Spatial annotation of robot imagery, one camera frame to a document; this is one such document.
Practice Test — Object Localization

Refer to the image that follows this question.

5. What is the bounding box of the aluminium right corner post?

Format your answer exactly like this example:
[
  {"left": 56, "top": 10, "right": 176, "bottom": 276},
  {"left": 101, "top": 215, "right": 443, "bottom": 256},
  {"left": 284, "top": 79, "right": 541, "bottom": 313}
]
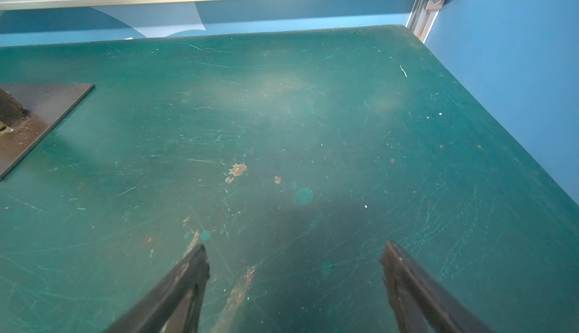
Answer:
[{"left": 406, "top": 0, "right": 446, "bottom": 44}]

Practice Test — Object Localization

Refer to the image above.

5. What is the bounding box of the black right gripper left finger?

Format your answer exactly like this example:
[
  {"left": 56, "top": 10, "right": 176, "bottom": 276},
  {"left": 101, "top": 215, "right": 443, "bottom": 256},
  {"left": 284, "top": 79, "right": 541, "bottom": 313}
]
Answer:
[{"left": 106, "top": 244, "right": 210, "bottom": 333}]

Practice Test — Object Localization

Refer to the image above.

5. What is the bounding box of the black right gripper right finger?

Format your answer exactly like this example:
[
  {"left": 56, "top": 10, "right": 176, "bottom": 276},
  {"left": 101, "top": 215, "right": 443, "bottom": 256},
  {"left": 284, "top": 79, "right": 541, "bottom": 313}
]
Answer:
[{"left": 380, "top": 241, "right": 492, "bottom": 333}]

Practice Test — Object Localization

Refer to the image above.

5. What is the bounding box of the dark tree base plate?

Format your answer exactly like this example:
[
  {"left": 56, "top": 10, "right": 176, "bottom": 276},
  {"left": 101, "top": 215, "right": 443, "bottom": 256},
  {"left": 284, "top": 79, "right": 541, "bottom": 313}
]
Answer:
[{"left": 1, "top": 84, "right": 94, "bottom": 177}]

